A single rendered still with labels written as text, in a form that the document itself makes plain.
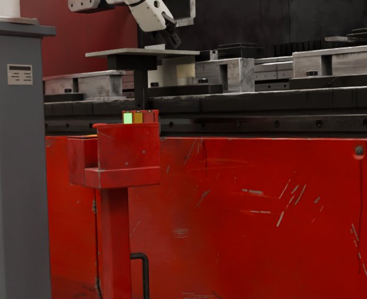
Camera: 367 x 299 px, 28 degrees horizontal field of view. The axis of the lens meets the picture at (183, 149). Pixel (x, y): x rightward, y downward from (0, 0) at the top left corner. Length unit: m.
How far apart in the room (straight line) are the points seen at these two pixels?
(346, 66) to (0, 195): 0.86
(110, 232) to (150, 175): 0.17
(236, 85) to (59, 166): 0.72
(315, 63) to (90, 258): 0.96
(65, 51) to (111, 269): 1.31
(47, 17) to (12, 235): 1.67
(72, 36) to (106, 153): 1.32
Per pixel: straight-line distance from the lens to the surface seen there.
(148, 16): 2.09
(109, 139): 1.72
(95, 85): 2.45
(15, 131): 1.36
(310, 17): 2.51
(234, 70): 1.99
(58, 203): 2.45
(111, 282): 1.84
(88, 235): 2.33
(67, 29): 2.98
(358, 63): 1.76
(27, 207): 1.39
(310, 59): 1.84
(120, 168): 1.74
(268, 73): 2.26
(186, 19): 2.17
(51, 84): 2.66
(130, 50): 1.94
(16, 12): 1.42
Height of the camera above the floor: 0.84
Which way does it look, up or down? 3 degrees down
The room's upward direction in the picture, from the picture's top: 2 degrees counter-clockwise
